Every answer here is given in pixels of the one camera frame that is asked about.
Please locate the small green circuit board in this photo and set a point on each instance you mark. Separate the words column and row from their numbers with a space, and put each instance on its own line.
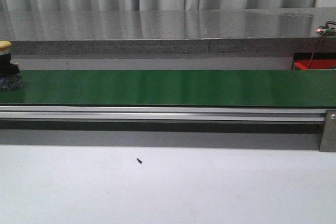
column 324, row 30

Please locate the red plastic tray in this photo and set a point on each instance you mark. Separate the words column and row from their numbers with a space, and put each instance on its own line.
column 304, row 64

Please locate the green conveyor belt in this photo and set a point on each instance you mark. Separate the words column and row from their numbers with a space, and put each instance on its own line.
column 251, row 88

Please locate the metal conveyor support bracket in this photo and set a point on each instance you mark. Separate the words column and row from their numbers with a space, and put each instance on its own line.
column 328, row 140

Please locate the grey stone counter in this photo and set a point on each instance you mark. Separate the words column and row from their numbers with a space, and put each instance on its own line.
column 82, row 32

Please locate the aluminium conveyor frame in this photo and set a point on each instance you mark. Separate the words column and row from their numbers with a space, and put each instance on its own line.
column 287, row 115

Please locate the yellow mushroom push button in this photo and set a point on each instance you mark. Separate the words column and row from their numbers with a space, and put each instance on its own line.
column 10, row 73

